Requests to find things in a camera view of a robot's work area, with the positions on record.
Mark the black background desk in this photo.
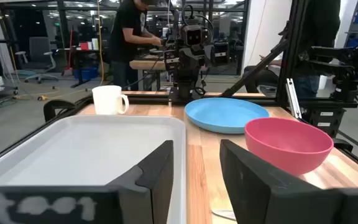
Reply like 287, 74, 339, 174
53, 46, 106, 88

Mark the wooden background table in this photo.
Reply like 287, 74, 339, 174
129, 58, 168, 91

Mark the silver metal bracket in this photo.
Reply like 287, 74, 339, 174
285, 77, 303, 119

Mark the person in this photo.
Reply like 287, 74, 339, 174
243, 0, 342, 100
108, 0, 165, 91

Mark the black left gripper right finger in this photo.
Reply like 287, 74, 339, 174
219, 139, 358, 224

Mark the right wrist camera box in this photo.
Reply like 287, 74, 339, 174
181, 24, 211, 47

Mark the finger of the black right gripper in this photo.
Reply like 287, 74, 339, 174
194, 42, 230, 81
163, 49, 188, 81

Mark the grey plastic tray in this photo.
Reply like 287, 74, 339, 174
0, 114, 186, 224

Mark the red broom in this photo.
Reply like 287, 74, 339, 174
61, 29, 75, 76

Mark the black control box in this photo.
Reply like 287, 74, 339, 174
303, 107, 347, 138

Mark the blue storage bin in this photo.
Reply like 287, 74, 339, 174
72, 67, 99, 81

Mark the yellow hanging cable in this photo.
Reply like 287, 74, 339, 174
96, 0, 106, 86

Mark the grey office chair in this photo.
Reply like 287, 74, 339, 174
14, 36, 59, 84

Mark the pink bowl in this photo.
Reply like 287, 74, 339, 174
244, 117, 334, 177

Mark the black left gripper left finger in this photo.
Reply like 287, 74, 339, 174
0, 139, 175, 224

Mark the white mug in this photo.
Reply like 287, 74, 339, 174
91, 85, 130, 116

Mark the yellow floor cable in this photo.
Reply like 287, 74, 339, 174
12, 88, 90, 102

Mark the blue plate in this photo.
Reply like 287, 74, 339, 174
184, 97, 270, 135

